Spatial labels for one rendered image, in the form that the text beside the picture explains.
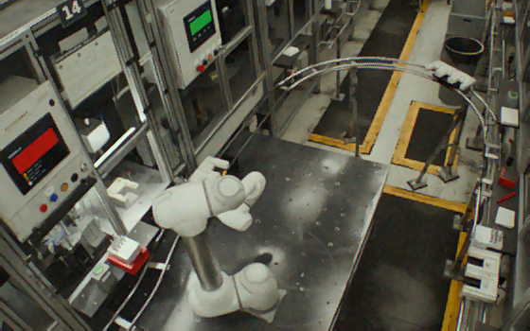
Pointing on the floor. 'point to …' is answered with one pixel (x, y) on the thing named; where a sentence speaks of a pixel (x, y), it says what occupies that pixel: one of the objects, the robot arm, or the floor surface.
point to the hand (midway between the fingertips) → (182, 183)
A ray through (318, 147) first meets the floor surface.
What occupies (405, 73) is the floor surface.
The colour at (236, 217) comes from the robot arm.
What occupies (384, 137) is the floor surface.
